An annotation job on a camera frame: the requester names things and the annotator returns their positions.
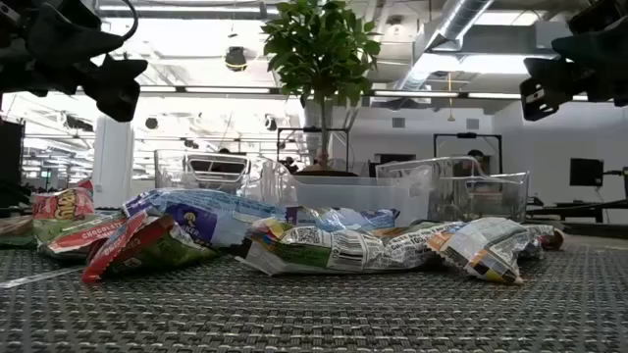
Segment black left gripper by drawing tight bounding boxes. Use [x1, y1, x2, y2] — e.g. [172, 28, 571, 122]
[0, 0, 148, 124]

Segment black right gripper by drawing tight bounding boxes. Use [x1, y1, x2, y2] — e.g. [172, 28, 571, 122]
[519, 22, 628, 123]

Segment green orange granola bar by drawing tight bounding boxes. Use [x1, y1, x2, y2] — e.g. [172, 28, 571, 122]
[519, 224, 565, 260]

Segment red green chocolate granola bar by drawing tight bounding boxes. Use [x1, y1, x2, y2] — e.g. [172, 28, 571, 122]
[34, 211, 130, 260]

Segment white blue granola bar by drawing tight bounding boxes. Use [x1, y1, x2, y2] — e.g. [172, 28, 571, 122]
[425, 216, 535, 285]

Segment white pillar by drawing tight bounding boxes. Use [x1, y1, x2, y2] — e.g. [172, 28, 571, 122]
[91, 115, 135, 210]

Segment black monitor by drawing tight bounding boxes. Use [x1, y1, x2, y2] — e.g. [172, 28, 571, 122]
[568, 157, 605, 187]

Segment black panel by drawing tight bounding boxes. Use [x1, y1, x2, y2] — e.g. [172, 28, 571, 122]
[0, 120, 25, 210]

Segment black hanging ceiling lamp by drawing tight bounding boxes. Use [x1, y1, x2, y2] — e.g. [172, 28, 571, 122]
[224, 46, 248, 73]

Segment black desk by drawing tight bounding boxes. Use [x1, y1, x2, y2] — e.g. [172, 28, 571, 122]
[525, 195, 628, 226]

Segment white tape strip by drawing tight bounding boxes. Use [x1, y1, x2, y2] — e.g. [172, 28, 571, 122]
[0, 264, 87, 289]

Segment green potted plant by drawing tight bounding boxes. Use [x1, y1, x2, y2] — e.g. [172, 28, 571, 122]
[259, 0, 383, 177]

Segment small clear plastic bin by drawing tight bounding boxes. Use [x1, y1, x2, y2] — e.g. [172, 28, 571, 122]
[258, 156, 436, 229]

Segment grey woven placemat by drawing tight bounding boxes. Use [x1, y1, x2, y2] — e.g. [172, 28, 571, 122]
[0, 239, 628, 353]

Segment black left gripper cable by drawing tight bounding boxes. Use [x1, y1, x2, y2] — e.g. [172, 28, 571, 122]
[119, 0, 140, 43]

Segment silver ventilation duct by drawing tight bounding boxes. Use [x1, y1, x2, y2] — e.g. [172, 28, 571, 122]
[392, 0, 496, 92]

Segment black frame stand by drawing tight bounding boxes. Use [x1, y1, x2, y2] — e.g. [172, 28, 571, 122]
[433, 131, 503, 171]

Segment hanging yellow cord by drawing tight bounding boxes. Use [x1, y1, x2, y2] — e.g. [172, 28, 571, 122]
[445, 72, 456, 123]

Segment black aluminium table frame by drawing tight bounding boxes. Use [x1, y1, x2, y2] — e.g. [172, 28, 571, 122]
[561, 221, 628, 240]

